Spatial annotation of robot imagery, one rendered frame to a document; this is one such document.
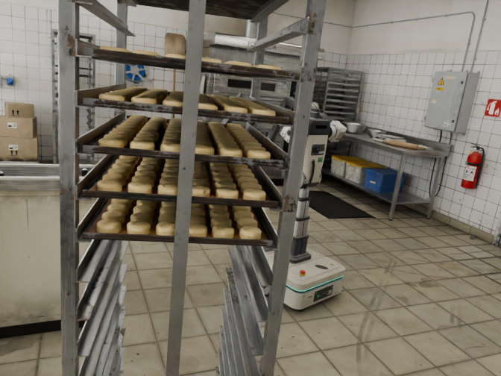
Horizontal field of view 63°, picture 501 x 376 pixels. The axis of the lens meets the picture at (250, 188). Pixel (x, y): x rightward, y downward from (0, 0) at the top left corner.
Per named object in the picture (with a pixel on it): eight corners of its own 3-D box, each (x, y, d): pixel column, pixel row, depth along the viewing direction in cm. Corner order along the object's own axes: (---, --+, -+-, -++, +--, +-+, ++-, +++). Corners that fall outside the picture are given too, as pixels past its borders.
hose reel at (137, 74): (145, 133, 620) (148, 57, 592) (147, 135, 605) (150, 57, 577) (117, 131, 604) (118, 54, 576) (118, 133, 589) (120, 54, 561)
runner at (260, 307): (229, 224, 155) (229, 217, 154) (236, 224, 155) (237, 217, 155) (256, 322, 94) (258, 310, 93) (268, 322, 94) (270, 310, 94)
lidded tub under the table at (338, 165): (327, 171, 654) (329, 154, 647) (352, 171, 671) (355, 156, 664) (340, 177, 619) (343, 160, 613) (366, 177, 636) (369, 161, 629)
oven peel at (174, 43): (161, 173, 614) (165, 31, 587) (160, 173, 618) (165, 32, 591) (181, 174, 625) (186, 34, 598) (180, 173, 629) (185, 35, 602)
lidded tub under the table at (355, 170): (341, 177, 617) (344, 160, 611) (367, 177, 635) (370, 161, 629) (356, 183, 583) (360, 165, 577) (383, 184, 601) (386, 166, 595)
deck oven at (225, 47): (203, 190, 547) (215, 31, 497) (183, 169, 654) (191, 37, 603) (304, 190, 607) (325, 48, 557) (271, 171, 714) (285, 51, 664)
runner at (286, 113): (241, 104, 144) (241, 95, 143) (249, 104, 144) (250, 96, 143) (281, 126, 83) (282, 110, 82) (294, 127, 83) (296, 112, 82)
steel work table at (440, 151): (312, 181, 672) (320, 121, 648) (348, 181, 700) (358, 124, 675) (390, 221, 504) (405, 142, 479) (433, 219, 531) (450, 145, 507)
